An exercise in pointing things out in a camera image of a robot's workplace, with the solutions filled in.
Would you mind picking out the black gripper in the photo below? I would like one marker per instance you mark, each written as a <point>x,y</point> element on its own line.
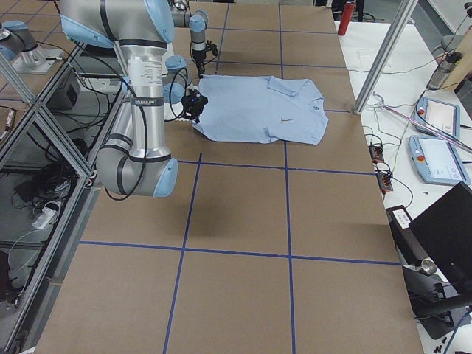
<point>199,57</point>
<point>199,102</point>

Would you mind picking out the light blue t-shirt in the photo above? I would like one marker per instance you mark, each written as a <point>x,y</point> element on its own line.
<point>261,109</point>

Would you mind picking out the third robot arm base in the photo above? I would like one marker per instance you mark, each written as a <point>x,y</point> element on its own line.
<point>18,45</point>

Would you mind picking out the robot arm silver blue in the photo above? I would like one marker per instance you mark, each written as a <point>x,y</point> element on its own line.
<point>134,159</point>
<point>196,22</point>

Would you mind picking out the red metal bottle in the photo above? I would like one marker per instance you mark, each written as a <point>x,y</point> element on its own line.
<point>346,16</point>

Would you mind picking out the white power strip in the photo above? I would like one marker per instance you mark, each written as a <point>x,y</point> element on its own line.
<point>46,216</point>

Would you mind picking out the black orange electronics box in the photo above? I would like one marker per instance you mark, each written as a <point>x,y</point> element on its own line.
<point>384,181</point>
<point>376,153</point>

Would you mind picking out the far blue teach pendant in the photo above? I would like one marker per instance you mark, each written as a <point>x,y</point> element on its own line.
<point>432,113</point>

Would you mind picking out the blue teach pendant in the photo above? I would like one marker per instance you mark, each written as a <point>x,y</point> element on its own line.
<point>432,113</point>
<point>437,161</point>

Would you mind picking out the near blue teach pendant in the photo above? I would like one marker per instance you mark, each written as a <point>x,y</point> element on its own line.
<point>437,161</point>

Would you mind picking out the black monitor on stand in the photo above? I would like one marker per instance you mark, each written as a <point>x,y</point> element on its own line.
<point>436,247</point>

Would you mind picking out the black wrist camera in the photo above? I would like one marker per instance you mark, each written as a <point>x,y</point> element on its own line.
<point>211,47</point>
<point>194,97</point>

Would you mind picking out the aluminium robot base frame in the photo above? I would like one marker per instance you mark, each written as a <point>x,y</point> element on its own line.
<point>47,160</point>

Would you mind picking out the aluminium frame post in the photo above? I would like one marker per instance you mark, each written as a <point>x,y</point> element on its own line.
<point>390,40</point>

